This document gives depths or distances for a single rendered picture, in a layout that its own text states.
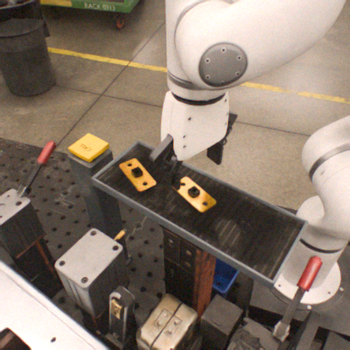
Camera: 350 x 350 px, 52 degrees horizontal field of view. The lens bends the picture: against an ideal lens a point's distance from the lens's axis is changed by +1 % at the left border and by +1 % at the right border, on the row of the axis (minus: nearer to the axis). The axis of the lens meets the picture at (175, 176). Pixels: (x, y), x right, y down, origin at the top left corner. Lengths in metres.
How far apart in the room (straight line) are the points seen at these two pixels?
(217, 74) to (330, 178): 0.39
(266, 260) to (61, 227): 0.79
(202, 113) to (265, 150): 2.08
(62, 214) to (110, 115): 1.68
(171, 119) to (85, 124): 2.32
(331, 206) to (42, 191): 0.98
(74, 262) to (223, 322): 0.26
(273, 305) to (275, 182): 1.45
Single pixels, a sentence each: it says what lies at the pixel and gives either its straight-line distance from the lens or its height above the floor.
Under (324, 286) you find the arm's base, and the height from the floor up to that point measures 0.80.
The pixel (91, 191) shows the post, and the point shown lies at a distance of 0.80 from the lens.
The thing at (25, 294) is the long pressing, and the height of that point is 1.00.
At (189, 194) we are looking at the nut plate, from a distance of 0.63.
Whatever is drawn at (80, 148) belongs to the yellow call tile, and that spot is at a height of 1.16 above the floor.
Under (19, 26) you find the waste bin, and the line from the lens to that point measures 2.94.
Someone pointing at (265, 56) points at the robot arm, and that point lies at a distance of 0.36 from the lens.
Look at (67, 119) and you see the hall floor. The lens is 2.87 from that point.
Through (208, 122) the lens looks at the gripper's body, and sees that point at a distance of 0.51.
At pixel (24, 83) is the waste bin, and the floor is 0.13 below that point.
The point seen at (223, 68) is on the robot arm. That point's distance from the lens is 0.35.
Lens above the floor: 1.64
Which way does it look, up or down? 46 degrees down
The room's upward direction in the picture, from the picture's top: straight up
